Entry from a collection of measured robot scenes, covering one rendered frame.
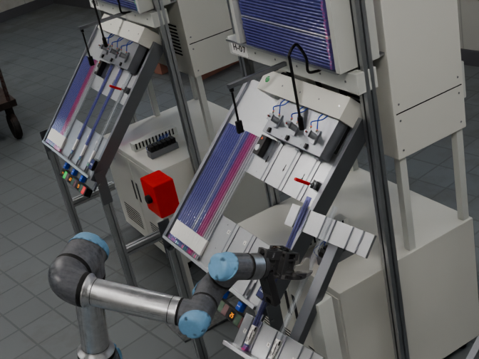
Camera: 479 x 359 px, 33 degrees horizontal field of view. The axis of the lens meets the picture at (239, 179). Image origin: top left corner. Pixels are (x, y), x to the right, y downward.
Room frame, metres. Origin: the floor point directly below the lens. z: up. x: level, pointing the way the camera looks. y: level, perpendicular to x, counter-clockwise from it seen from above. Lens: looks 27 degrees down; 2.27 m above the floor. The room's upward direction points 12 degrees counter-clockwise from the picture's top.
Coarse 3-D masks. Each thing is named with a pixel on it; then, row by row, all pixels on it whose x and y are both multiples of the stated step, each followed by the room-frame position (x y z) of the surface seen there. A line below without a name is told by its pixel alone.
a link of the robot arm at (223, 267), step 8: (216, 256) 1.81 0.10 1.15; (224, 256) 1.80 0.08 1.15; (232, 256) 1.81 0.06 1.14; (240, 256) 1.82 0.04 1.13; (248, 256) 1.84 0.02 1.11; (208, 264) 1.82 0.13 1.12; (216, 264) 1.80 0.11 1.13; (224, 264) 1.78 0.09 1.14; (232, 264) 1.79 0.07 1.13; (240, 264) 1.80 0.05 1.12; (248, 264) 1.82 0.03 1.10; (216, 272) 1.79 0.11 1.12; (224, 272) 1.77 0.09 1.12; (232, 272) 1.78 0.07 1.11; (240, 272) 1.79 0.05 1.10; (248, 272) 1.81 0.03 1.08; (216, 280) 1.81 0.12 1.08; (224, 280) 1.78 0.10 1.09; (232, 280) 1.79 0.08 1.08
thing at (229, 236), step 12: (216, 228) 2.55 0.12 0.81; (228, 228) 2.50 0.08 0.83; (240, 228) 2.45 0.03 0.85; (216, 240) 2.51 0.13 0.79; (228, 240) 2.46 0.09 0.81; (240, 240) 2.41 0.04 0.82; (252, 240) 2.37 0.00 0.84; (204, 252) 2.51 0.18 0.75; (216, 252) 2.46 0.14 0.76; (240, 252) 2.37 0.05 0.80; (252, 252) 2.33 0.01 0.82; (204, 264) 2.47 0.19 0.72; (240, 288) 2.26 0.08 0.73; (252, 288) 2.21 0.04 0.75; (252, 300) 2.18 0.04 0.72
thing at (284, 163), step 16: (256, 80) 2.93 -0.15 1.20; (256, 96) 2.87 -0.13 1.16; (240, 112) 2.88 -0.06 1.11; (256, 112) 2.80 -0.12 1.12; (256, 128) 2.74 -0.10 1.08; (288, 144) 2.55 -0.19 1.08; (256, 160) 2.62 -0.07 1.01; (272, 160) 2.56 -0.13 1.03; (288, 160) 2.50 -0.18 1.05; (304, 160) 2.43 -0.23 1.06; (256, 176) 2.57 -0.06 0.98; (272, 176) 2.50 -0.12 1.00; (288, 176) 2.44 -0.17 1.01; (304, 176) 2.38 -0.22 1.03; (320, 176) 2.33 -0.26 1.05; (288, 192) 2.39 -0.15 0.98; (304, 192) 2.33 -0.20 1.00
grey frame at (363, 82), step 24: (360, 0) 2.32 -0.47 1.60; (360, 24) 2.31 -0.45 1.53; (360, 48) 2.31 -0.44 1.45; (360, 72) 2.31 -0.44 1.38; (360, 96) 2.34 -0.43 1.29; (384, 168) 2.32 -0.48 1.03; (384, 192) 2.33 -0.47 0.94; (384, 216) 2.31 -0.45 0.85; (384, 240) 2.32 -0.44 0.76; (384, 264) 2.33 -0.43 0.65
